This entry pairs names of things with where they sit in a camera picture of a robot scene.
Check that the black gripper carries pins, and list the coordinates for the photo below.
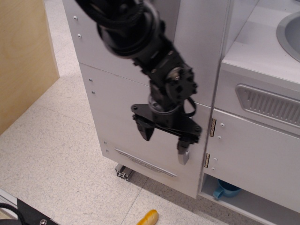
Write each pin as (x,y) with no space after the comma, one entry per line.
(173,122)

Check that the silver fridge door handle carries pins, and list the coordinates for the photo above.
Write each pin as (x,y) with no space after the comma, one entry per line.
(184,158)

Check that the white fridge door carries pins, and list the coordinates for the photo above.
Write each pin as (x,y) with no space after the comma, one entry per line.
(110,98)

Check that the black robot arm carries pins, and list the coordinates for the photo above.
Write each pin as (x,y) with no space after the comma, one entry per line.
(132,29)

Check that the lower oven door hinge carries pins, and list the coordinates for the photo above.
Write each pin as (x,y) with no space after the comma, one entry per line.
(207,159)

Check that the oven door hinge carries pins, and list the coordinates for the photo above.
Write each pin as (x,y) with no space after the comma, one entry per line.
(207,159)
(212,127)

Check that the aluminium extrusion foot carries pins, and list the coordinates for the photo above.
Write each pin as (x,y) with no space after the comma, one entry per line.
(124,172)

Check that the upper oven door hinge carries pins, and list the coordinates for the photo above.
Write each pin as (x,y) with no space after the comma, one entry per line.
(212,127)

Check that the yellow toy bread loaf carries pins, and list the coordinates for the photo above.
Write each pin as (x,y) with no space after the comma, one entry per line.
(150,218)

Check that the blue plastic cup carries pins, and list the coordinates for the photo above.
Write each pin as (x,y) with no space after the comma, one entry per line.
(225,189)

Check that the white oven door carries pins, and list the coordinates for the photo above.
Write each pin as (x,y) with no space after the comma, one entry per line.
(258,159)

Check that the white toy kitchen cabinet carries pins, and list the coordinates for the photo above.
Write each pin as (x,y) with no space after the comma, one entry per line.
(226,42)

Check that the grey oven vent panel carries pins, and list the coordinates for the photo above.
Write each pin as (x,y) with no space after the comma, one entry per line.
(269,104)

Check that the wooden plywood panel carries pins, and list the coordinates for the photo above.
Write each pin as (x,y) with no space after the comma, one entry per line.
(28,66)

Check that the grey sink basin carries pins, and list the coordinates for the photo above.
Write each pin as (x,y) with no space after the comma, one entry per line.
(288,35)

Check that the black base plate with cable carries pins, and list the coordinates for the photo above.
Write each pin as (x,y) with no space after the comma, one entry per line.
(20,213)

